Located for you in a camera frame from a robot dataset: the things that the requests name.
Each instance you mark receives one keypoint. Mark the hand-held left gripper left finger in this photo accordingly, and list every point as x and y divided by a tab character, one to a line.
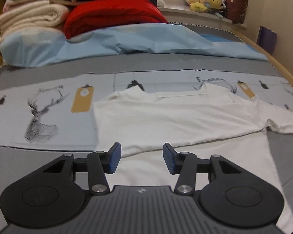
114	158

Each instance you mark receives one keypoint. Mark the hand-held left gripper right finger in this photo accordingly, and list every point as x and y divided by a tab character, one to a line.
169	158

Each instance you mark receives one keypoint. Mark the white t-shirt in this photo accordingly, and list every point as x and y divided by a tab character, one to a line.
161	121

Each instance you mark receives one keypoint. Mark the grey printed bed sheet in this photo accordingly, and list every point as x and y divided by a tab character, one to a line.
63	126

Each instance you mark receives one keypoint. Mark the light blue quilt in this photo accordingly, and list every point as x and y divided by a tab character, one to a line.
141	39

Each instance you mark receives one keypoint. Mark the red quilt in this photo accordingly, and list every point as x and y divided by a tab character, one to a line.
107	17

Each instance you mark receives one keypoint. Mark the white window sill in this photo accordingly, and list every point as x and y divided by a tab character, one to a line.
185	14

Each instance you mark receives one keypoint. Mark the purple bag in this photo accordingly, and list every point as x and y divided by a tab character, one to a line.
266	39

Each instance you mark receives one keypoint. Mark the yellow plush duck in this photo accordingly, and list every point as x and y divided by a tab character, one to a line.
198	6

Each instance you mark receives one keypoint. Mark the yellow plush bear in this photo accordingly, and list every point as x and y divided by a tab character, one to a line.
213	0

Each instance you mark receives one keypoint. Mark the cream folded blanket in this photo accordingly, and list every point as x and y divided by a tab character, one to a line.
29	17

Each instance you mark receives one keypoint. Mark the dark red cushion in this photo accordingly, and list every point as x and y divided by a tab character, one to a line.
237	6

